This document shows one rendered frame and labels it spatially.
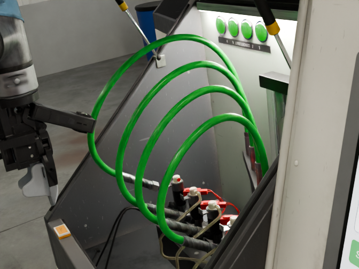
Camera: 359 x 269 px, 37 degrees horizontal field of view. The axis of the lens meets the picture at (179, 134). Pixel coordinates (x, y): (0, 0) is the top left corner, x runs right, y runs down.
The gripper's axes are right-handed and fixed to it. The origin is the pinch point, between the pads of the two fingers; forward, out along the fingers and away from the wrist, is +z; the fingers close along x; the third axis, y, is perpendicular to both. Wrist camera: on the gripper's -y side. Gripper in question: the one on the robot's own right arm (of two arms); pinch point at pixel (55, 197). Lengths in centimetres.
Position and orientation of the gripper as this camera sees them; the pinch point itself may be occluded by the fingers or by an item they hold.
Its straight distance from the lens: 98.3
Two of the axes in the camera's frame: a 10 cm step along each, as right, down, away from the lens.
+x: 4.6, 2.6, -8.5
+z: 1.4, 9.3, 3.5
